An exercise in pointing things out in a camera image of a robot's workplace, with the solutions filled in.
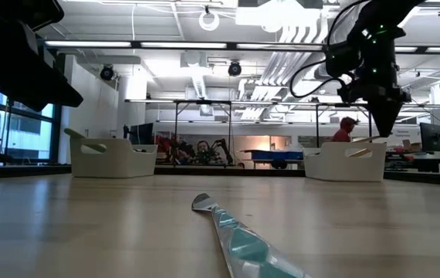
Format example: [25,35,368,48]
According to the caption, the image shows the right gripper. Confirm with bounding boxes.
[337,49,412,138]

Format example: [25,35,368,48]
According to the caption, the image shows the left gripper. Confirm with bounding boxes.
[0,22,84,113]

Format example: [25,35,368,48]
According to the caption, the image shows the large black framed window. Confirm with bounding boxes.
[0,84,61,163]

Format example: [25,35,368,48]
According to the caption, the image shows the black computer monitor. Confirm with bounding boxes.
[128,122,154,146]
[419,122,440,153]

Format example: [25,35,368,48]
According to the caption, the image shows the cluttered black desk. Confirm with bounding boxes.
[384,150,440,175]

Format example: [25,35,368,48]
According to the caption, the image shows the black ceiling spotlight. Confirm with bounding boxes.
[100,64,115,82]
[227,60,243,78]

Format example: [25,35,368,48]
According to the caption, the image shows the long ceiling light track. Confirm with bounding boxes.
[44,39,440,54]

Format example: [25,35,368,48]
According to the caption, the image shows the white plastic bin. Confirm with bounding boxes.
[303,141,388,183]
[69,137,158,179]

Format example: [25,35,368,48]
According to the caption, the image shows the blue topped table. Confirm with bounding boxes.
[242,149,305,170]

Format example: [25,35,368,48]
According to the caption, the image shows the black metal frame stand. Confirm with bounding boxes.
[314,102,374,150]
[172,99,233,168]

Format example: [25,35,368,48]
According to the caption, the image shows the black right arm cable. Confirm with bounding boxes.
[289,57,345,100]

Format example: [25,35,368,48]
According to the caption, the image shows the white ceiling duct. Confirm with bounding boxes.
[183,49,212,117]

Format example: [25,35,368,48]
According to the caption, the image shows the white ceiling ring fixture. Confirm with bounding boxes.
[198,9,222,32]

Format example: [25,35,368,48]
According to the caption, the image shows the black table frame rail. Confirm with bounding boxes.
[0,164,440,187]

